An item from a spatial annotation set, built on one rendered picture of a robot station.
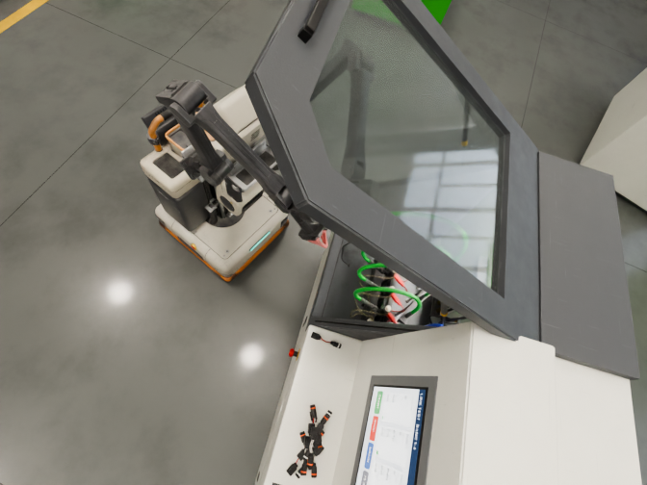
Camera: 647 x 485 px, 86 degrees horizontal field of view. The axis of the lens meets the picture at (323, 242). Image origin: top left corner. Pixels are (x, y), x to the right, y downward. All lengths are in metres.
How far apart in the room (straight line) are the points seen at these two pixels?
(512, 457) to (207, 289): 2.00
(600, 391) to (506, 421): 0.36
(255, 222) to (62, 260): 1.29
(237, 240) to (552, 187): 1.70
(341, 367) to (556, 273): 0.78
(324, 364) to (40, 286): 2.00
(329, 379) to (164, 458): 1.30
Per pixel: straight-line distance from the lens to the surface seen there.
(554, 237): 1.29
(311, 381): 1.39
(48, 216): 3.05
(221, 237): 2.31
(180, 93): 1.06
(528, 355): 1.03
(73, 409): 2.59
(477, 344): 0.95
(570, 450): 1.16
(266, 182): 1.08
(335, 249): 1.56
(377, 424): 1.20
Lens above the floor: 2.36
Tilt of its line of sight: 64 degrees down
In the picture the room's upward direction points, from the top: 20 degrees clockwise
